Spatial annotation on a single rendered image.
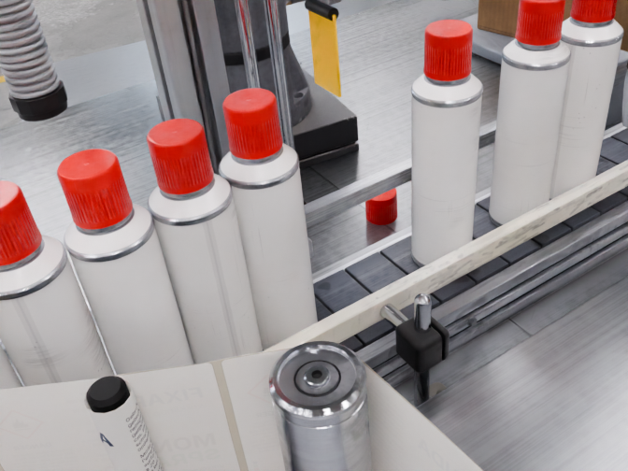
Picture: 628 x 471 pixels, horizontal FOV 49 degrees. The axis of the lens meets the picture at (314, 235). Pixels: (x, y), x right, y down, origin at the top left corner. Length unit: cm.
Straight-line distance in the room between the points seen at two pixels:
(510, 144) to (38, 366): 39
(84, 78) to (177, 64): 66
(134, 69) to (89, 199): 80
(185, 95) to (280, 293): 17
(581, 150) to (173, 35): 36
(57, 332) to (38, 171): 55
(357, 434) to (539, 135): 37
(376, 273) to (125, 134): 50
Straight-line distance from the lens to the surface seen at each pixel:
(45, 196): 89
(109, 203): 39
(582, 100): 63
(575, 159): 66
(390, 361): 55
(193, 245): 42
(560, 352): 54
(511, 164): 61
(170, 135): 40
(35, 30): 47
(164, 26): 52
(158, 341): 45
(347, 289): 58
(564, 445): 49
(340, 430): 27
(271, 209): 44
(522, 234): 60
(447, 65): 50
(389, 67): 107
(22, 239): 39
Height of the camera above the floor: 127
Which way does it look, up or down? 38 degrees down
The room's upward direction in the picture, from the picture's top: 6 degrees counter-clockwise
